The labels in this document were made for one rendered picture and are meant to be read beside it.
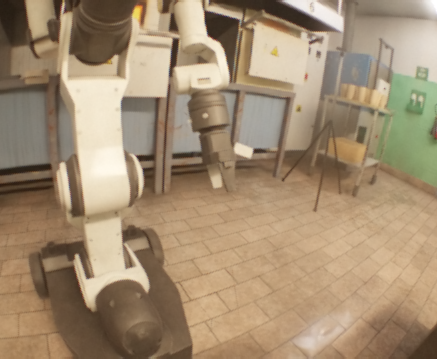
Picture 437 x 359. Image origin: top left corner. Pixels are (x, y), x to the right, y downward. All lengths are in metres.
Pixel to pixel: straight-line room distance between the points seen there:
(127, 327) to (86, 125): 0.46
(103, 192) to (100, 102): 0.19
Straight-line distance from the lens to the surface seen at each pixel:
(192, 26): 0.62
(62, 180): 0.56
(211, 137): 0.53
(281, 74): 2.11
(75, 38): 0.57
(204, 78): 0.57
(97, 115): 0.57
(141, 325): 0.63
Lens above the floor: 0.87
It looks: 22 degrees down
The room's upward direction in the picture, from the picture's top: 7 degrees clockwise
